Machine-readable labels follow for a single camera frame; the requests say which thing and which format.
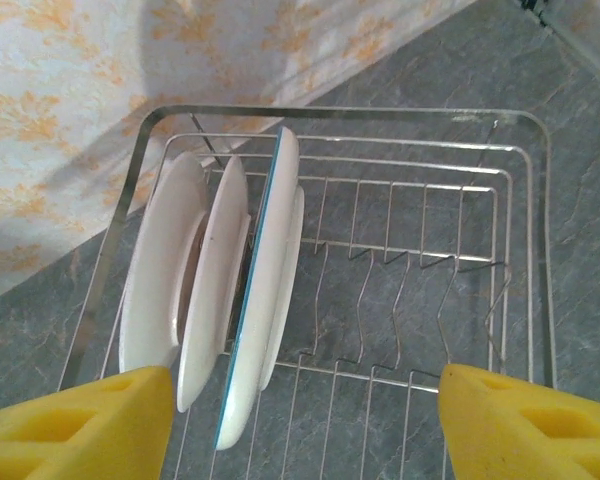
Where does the small plate with red print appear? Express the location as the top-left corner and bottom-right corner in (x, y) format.
(176, 153), (252, 414)

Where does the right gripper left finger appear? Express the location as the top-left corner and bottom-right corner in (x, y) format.
(0, 365), (175, 480)

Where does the aluminium table side rail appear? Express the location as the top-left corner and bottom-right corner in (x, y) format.
(519, 0), (600, 89)

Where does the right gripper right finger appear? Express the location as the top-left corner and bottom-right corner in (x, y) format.
(438, 363), (600, 480)

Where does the small white plate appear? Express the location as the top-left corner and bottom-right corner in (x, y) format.
(118, 151), (214, 376)

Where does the metal wire dish rack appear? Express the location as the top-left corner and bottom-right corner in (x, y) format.
(57, 103), (559, 480)

